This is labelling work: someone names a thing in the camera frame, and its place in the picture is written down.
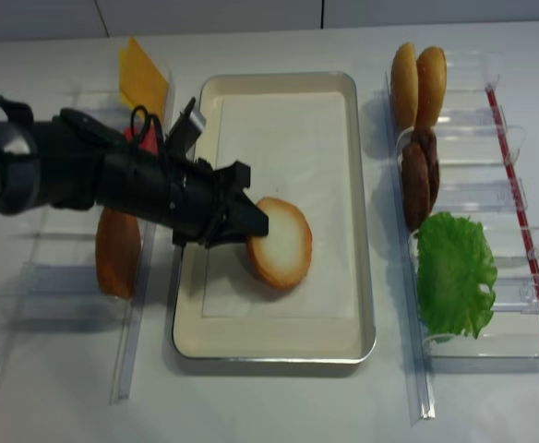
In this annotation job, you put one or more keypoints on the cream metal baking tray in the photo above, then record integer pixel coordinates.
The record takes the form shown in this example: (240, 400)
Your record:
(345, 341)

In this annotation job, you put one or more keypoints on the red tomato slice front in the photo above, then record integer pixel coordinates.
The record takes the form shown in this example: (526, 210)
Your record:
(148, 143)

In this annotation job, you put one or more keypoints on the brown meat patty back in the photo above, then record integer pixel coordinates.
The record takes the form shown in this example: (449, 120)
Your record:
(426, 138)

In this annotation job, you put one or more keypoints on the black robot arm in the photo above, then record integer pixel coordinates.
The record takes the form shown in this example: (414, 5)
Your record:
(75, 162)

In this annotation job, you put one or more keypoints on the golden bun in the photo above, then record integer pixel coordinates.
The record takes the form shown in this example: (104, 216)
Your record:
(404, 85)
(432, 82)

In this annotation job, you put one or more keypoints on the brown meat patty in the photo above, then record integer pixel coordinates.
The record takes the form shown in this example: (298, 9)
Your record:
(426, 138)
(415, 186)

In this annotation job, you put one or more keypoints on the white parchment paper sheet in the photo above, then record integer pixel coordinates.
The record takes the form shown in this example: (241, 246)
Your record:
(297, 148)

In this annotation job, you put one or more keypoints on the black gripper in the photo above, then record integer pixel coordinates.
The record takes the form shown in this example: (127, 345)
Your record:
(200, 204)

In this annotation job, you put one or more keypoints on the red rod on rack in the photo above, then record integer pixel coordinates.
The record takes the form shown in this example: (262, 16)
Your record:
(516, 191)

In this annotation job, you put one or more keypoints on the yellow cheese slice front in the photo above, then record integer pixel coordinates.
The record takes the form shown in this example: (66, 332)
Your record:
(140, 79)

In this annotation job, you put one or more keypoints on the golden bun top left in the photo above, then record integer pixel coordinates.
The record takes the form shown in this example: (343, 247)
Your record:
(404, 85)

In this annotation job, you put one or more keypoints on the bun half white cut face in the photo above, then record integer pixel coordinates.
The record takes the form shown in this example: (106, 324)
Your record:
(283, 257)

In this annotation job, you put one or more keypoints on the clear acrylic rack right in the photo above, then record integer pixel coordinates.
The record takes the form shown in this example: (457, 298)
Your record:
(473, 184)

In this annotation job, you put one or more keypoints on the brown bun half left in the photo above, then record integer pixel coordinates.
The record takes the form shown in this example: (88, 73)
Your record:
(117, 251)

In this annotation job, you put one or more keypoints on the golden bun top right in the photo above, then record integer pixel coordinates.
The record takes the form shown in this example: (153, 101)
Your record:
(432, 82)

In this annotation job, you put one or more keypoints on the clear acrylic rack left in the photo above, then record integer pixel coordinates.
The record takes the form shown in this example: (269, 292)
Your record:
(57, 325)

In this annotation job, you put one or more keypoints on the yellow cheese slice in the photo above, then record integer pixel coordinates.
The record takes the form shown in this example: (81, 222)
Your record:
(125, 100)
(140, 79)

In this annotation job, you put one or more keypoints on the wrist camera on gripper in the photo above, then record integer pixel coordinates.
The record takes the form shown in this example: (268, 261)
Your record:
(186, 130)

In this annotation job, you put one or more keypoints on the brown meat patty front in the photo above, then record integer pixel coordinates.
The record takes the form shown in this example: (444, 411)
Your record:
(415, 186)

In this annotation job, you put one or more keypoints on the yellow cheese slice back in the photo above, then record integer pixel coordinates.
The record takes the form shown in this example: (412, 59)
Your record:
(125, 100)

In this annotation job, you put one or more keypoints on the green lettuce leaf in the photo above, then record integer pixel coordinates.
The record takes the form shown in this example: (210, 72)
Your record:
(456, 275)

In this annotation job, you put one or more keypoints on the clear acrylic rack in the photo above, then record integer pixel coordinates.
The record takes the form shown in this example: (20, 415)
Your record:
(473, 184)
(57, 325)

